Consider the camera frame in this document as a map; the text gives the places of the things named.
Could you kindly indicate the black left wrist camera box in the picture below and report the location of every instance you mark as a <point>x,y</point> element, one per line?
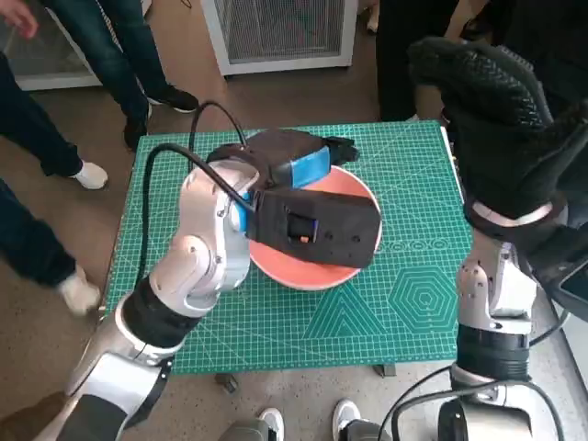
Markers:
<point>275,216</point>

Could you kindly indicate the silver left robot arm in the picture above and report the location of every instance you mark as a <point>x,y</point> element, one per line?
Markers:
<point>197,257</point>

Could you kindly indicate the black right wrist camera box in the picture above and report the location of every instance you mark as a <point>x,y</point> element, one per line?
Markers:
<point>569,271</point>

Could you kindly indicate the green cutting mat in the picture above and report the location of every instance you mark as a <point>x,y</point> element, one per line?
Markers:
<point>413,184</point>

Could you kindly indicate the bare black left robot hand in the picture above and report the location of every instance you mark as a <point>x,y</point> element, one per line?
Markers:
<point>294,156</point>

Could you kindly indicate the pink bowl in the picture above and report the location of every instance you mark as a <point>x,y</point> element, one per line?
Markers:
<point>294,271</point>

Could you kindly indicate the white shoe with grey leg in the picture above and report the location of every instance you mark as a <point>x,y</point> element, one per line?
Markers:
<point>272,420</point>
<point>345,413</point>

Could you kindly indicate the black table foot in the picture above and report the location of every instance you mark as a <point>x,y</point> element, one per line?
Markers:
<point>386,370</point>
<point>227,385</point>

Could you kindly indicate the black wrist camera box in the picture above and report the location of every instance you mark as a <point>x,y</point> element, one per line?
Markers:
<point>569,271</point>
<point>275,216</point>

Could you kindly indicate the person's hand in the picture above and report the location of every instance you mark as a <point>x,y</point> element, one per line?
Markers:
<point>18,14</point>

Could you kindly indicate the white framed mesh cabinet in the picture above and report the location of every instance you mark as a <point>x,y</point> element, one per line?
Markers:
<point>41,64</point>
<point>275,27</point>

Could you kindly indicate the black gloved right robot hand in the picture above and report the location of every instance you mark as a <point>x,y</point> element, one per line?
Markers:
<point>500,142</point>

